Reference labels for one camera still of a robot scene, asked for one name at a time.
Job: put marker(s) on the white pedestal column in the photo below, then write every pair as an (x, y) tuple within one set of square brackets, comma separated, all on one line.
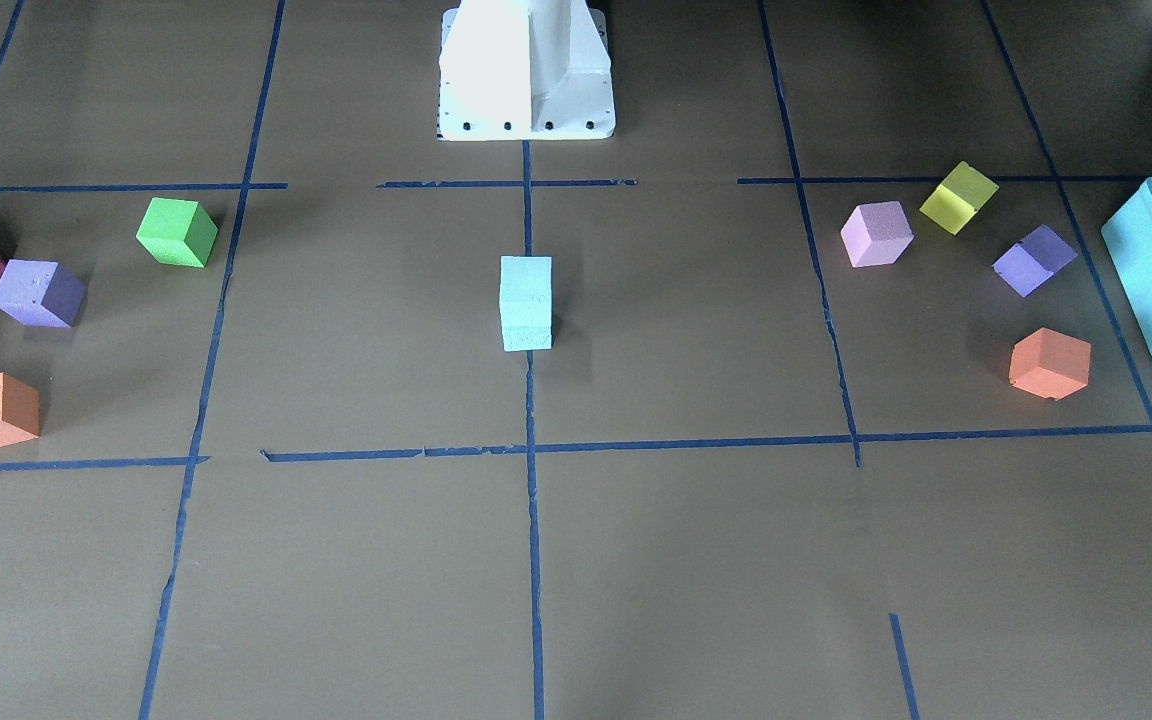
[(525, 71)]

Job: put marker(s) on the yellow foam block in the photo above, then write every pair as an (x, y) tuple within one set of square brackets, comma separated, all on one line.
[(958, 198)]

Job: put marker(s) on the light blue block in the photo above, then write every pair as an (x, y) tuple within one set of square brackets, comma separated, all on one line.
[(525, 289), (526, 328)]

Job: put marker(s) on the green foam block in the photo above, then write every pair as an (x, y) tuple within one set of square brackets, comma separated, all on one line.
[(177, 232)]

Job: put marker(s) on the pink foam block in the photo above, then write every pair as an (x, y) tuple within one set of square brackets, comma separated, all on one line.
[(876, 233)]

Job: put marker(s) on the purple foam block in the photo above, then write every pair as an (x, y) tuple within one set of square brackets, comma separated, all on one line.
[(40, 293), (1034, 260)]

